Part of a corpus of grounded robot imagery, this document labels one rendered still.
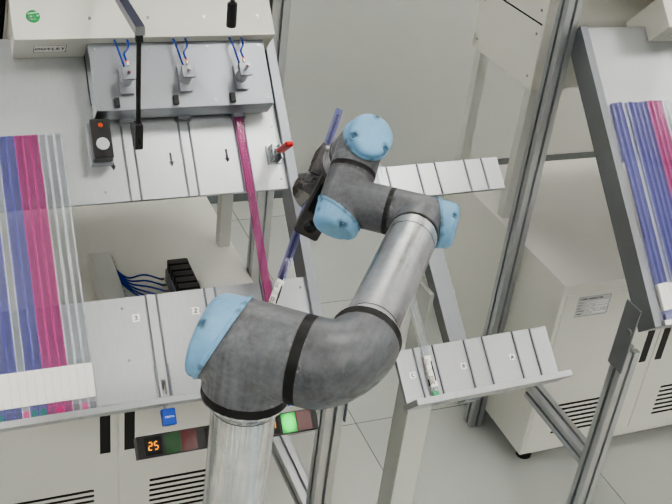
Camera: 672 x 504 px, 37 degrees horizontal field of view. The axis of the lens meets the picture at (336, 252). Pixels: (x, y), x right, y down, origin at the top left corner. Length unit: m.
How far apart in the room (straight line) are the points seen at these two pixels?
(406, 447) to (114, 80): 1.02
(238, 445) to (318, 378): 0.17
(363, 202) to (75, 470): 1.06
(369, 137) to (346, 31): 2.28
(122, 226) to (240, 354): 1.35
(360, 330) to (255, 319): 0.13
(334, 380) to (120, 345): 0.71
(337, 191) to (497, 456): 1.52
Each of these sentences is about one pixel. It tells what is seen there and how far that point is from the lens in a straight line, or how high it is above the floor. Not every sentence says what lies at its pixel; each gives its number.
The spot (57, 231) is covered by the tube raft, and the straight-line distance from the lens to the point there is 1.86.
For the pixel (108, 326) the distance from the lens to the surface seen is 1.84.
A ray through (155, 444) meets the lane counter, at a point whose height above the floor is 0.66.
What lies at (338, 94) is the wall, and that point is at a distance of 3.91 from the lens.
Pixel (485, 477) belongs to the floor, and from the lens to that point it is 2.85.
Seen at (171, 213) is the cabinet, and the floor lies 0.62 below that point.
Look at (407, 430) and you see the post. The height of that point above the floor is 0.44.
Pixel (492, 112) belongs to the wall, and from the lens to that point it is 4.27.
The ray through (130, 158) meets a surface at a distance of 1.93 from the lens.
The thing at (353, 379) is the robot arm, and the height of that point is 1.15.
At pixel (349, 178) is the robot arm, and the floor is 1.20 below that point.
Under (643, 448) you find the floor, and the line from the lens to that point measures 3.12.
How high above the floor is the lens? 1.89
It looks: 31 degrees down
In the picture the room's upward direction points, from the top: 7 degrees clockwise
